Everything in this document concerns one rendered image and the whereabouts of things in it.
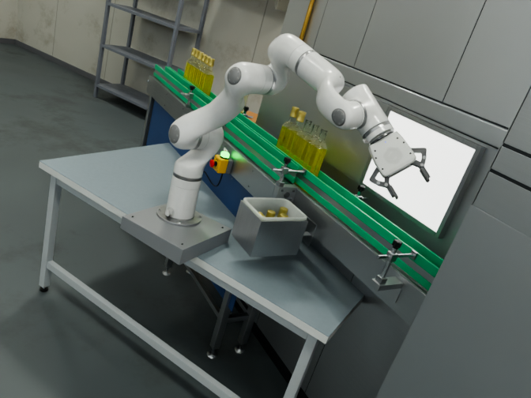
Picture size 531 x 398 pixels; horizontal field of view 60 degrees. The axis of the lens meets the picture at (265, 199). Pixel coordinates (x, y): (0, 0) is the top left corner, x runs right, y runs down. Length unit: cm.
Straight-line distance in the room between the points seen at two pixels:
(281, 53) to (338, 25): 78
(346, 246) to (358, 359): 55
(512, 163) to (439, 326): 44
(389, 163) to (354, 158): 71
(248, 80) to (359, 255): 72
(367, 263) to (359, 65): 87
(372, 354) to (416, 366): 65
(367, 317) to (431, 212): 55
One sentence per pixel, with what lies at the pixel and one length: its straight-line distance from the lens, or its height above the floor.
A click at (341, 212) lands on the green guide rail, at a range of 179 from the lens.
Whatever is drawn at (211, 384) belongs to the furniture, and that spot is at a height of 19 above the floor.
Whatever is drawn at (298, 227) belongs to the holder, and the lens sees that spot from 180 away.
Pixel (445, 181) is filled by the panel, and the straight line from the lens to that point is 169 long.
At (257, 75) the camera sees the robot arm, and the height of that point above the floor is 149.
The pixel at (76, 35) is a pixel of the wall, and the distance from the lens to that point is 794.
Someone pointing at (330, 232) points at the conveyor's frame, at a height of 99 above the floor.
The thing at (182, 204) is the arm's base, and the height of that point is 89.
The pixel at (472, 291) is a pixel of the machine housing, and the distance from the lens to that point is 124.
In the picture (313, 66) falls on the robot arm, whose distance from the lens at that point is 142.
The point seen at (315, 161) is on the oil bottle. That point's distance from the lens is 196.
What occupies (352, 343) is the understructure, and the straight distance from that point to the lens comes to 209.
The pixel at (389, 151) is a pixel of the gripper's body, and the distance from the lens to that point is 129.
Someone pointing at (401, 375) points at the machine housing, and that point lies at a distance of 142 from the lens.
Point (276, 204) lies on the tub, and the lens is 190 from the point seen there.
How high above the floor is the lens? 170
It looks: 22 degrees down
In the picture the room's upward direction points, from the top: 17 degrees clockwise
